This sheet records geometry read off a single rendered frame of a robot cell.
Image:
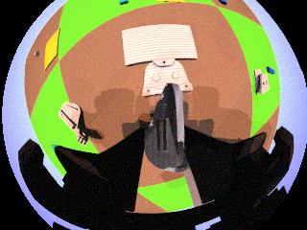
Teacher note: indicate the cyan rectangular bar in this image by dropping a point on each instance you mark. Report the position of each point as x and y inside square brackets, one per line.
[123, 2]

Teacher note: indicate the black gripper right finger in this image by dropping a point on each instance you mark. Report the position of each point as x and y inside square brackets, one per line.
[212, 161]

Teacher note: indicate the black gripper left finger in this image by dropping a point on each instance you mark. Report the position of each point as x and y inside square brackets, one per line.
[118, 168]

